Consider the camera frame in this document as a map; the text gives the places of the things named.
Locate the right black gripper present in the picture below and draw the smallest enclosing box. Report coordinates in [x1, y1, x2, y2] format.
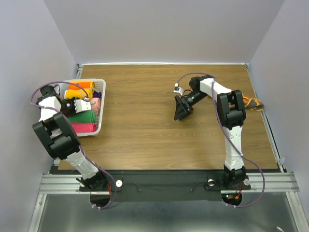
[174, 91, 208, 120]

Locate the yellow patterned towel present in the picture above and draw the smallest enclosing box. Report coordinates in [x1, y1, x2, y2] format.
[64, 88, 93, 99]

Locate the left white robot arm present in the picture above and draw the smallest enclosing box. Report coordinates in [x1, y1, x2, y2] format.
[30, 82, 108, 191]

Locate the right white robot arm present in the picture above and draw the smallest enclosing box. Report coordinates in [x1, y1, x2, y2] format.
[173, 73, 246, 189]

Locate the green rolled towel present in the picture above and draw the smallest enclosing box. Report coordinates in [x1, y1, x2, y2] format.
[68, 110, 97, 123]

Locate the hot pink rolled towel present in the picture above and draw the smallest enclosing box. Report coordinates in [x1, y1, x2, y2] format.
[71, 122, 97, 133]

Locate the orange rolled towel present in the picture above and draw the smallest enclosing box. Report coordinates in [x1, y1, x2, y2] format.
[68, 81, 96, 90]

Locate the light pink rolled towel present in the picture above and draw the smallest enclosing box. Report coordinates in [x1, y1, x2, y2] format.
[90, 98, 101, 115]

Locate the purple rolled towel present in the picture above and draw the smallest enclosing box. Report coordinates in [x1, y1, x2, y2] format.
[93, 90, 102, 99]

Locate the white plastic basket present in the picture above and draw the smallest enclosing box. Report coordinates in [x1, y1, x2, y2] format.
[58, 79, 106, 137]

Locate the grey orange-trimmed towel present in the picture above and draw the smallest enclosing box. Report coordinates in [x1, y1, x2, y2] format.
[243, 95, 264, 111]

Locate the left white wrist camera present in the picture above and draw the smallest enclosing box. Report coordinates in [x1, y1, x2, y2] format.
[73, 98, 91, 114]

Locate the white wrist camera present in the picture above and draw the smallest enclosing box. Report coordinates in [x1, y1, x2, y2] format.
[173, 83, 184, 96]
[73, 98, 91, 114]

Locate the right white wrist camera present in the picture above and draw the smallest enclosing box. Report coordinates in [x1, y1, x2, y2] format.
[173, 83, 184, 96]

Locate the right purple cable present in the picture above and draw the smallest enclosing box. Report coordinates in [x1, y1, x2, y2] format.
[176, 72, 266, 209]

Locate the aluminium frame rail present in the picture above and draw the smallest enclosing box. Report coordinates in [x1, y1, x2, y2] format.
[39, 174, 82, 194]

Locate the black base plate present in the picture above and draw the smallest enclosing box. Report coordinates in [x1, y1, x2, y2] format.
[77, 170, 251, 204]

